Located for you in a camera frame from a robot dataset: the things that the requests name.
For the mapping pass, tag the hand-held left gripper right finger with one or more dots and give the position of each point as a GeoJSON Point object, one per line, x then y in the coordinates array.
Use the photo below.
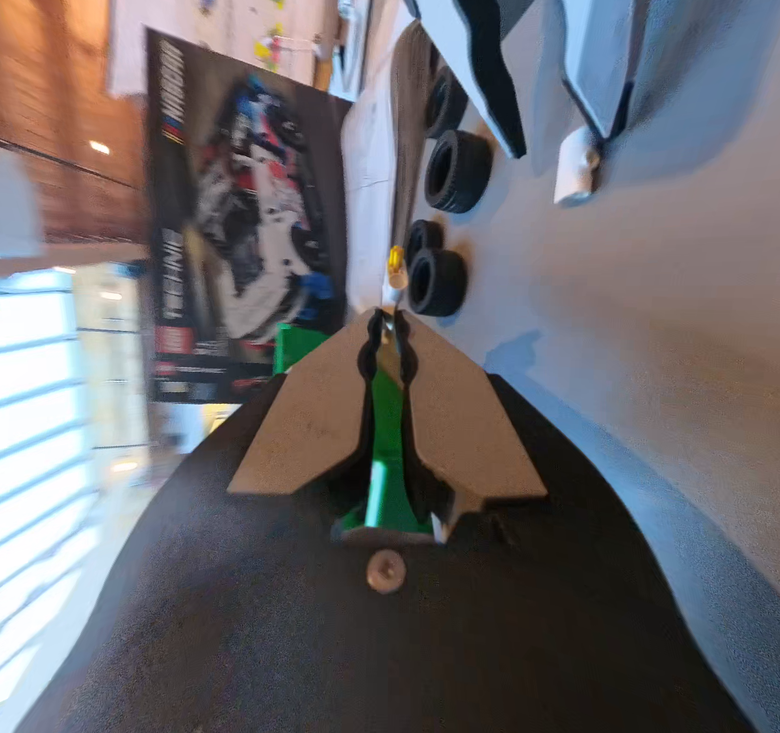
{"type": "Point", "coordinates": [475, 434]}

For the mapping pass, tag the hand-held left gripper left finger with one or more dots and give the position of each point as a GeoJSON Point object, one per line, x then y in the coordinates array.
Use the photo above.
{"type": "Point", "coordinates": [298, 434]}

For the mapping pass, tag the green box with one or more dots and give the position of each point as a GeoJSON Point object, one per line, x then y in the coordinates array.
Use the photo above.
{"type": "Point", "coordinates": [387, 428]}

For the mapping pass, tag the white brick connector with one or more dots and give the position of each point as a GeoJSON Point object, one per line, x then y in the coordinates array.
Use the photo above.
{"type": "Point", "coordinates": [576, 166]}
{"type": "Point", "coordinates": [396, 282]}

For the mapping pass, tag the white instruction booklet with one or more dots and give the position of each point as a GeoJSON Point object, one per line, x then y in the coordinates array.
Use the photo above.
{"type": "Point", "coordinates": [372, 166]}

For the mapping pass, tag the yellow brick axle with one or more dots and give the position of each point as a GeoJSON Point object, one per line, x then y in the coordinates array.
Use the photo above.
{"type": "Point", "coordinates": [396, 256]}

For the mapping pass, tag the grey desk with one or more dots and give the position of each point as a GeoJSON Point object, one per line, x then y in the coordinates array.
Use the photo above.
{"type": "Point", "coordinates": [609, 288]}

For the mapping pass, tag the black toy tyre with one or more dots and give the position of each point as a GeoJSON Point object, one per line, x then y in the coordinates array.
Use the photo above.
{"type": "Point", "coordinates": [457, 172]}
{"type": "Point", "coordinates": [445, 102]}
{"type": "Point", "coordinates": [423, 239]}
{"type": "Point", "coordinates": [436, 282]}

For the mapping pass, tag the dark cardboard box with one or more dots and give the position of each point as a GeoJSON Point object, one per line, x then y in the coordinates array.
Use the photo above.
{"type": "Point", "coordinates": [244, 209]}

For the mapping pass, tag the white paper sheet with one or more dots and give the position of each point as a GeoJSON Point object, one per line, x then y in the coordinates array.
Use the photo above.
{"type": "Point", "coordinates": [183, 8]}

